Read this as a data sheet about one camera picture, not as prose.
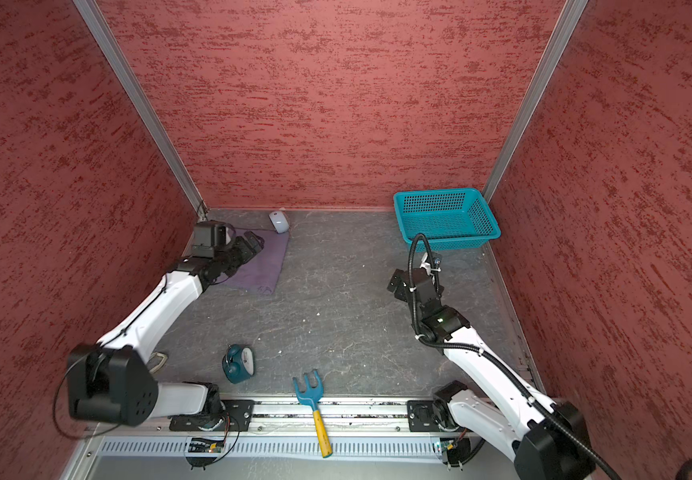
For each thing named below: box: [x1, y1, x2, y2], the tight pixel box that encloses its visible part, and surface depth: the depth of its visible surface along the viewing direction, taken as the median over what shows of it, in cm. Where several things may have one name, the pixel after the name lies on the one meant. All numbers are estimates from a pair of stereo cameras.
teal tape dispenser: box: [222, 344, 255, 384], surface depth 77 cm
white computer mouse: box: [268, 211, 289, 234], surface depth 111 cm
